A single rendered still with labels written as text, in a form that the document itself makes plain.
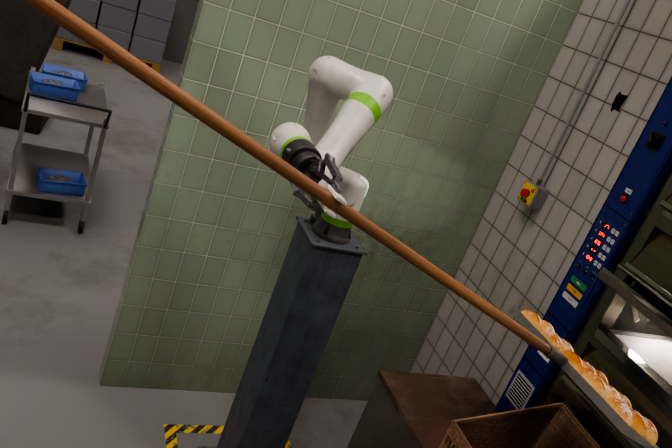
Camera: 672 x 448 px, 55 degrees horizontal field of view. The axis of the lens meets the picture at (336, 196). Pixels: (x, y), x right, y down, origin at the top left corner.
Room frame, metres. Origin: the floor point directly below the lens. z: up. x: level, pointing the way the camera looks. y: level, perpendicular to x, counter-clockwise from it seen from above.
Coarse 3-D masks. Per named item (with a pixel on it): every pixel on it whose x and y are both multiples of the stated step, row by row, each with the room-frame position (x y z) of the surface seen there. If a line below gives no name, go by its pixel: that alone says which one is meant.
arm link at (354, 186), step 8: (344, 168) 2.22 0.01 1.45; (344, 176) 2.16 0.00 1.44; (352, 176) 2.17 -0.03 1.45; (360, 176) 2.20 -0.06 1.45; (344, 184) 2.14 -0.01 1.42; (352, 184) 2.14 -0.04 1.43; (360, 184) 2.16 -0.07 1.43; (368, 184) 2.20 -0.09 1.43; (344, 192) 2.14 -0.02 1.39; (352, 192) 2.14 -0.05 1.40; (360, 192) 2.16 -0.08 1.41; (352, 200) 2.15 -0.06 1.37; (360, 200) 2.17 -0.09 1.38; (328, 216) 2.15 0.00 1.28; (336, 216) 2.14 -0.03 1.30; (336, 224) 2.15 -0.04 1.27; (344, 224) 2.15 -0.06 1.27; (352, 224) 2.19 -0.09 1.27
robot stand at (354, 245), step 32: (288, 256) 2.22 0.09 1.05; (320, 256) 2.09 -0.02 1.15; (352, 256) 2.14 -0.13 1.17; (288, 288) 2.14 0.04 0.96; (320, 288) 2.11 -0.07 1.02; (288, 320) 2.08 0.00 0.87; (320, 320) 2.13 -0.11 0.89; (256, 352) 2.20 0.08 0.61; (288, 352) 2.10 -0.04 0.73; (320, 352) 2.16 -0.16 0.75; (256, 384) 2.11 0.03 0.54; (288, 384) 2.12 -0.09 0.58; (256, 416) 2.08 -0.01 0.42; (288, 416) 2.14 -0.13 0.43
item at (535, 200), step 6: (528, 180) 2.86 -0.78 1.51; (528, 186) 2.84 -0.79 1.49; (534, 186) 2.81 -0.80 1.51; (540, 186) 2.83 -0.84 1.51; (534, 192) 2.79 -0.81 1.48; (540, 192) 2.79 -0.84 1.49; (546, 192) 2.81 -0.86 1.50; (522, 198) 2.84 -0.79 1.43; (528, 198) 2.81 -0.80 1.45; (534, 198) 2.79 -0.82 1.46; (540, 198) 2.80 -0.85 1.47; (528, 204) 2.79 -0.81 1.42; (534, 204) 2.79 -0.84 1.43; (540, 204) 2.81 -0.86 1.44
